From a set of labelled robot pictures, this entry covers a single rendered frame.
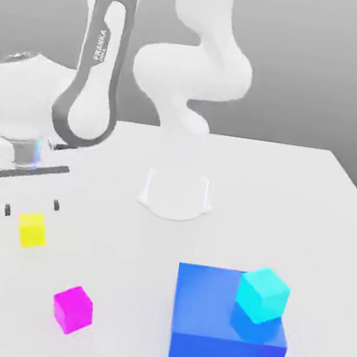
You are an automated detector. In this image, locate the small yellow cube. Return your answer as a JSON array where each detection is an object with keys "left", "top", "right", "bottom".
[{"left": 14, "top": 209, "right": 51, "bottom": 252}]

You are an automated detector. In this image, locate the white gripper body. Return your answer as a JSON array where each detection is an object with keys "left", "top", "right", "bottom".
[{"left": 0, "top": 156, "right": 72, "bottom": 210}]

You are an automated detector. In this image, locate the small magenta cube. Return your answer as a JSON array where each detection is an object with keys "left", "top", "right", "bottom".
[{"left": 47, "top": 281, "right": 98, "bottom": 339}]

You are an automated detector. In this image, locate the large blue box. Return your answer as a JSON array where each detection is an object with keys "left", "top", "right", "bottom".
[{"left": 165, "top": 261, "right": 298, "bottom": 357}]

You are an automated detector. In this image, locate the small cyan cube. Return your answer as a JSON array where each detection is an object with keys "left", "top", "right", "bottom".
[{"left": 232, "top": 263, "right": 294, "bottom": 329}]

